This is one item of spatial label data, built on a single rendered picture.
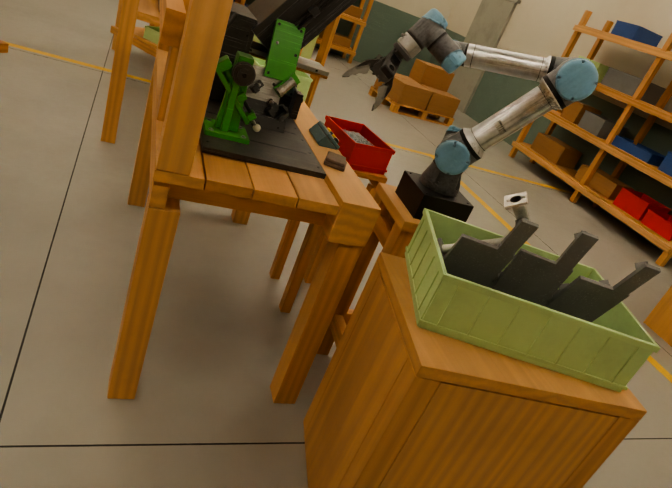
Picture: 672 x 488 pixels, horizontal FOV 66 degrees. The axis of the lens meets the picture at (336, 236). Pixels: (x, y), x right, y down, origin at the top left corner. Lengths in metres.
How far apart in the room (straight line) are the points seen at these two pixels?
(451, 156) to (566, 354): 0.69
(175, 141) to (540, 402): 1.16
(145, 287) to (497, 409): 1.06
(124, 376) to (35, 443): 0.31
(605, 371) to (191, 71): 1.33
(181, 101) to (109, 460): 1.11
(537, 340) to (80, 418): 1.43
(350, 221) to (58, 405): 1.12
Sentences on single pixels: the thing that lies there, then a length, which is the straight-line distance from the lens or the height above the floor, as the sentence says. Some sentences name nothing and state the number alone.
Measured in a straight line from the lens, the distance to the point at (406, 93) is 8.07.
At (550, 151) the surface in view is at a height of 0.37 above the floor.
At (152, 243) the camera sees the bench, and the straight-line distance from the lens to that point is 1.61.
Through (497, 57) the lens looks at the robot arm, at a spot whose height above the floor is 1.44.
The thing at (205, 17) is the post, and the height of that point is 1.29.
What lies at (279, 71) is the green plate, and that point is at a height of 1.10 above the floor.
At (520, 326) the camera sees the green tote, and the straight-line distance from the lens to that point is 1.44.
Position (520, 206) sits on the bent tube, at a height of 1.17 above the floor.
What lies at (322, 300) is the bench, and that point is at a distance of 1.83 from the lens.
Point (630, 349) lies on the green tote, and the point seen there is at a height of 0.93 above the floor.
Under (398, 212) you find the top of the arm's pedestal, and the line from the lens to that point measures 1.87.
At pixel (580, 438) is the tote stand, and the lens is 1.66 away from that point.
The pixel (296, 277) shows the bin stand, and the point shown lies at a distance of 2.47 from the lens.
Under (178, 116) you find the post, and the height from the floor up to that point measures 1.04.
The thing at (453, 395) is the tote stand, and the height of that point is 0.72.
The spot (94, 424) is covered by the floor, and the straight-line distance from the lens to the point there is 1.95.
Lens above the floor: 1.49
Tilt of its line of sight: 25 degrees down
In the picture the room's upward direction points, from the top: 22 degrees clockwise
